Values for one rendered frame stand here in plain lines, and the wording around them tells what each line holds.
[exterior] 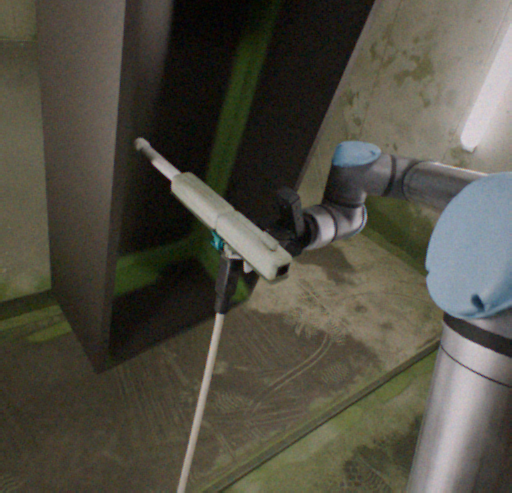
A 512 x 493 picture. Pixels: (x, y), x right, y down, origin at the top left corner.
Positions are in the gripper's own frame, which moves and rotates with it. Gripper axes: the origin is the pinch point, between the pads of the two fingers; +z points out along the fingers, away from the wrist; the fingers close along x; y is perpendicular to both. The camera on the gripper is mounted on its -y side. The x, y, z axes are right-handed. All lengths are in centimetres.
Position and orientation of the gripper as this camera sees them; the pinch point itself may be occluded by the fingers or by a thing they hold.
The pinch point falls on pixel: (229, 244)
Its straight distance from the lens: 73.3
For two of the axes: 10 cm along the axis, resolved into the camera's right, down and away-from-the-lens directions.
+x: -6.3, -5.5, 5.5
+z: -7.5, 2.2, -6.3
